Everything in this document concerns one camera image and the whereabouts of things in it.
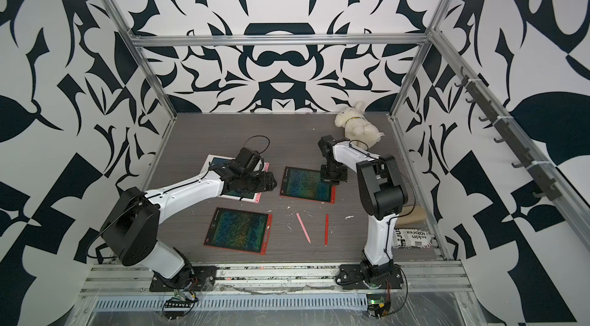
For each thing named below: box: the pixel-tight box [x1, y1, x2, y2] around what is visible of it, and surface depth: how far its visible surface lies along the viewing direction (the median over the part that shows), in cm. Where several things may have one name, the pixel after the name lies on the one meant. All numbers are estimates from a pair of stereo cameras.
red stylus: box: [324, 213, 329, 247], surface depth 87 cm
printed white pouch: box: [391, 228, 435, 249], surface depth 81 cm
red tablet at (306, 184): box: [279, 166, 337, 205], surface depth 96 cm
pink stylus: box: [295, 212, 312, 245], surface depth 86 cm
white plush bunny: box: [334, 100, 386, 152], surface depth 107 cm
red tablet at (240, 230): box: [203, 206, 273, 256], surface depth 86 cm
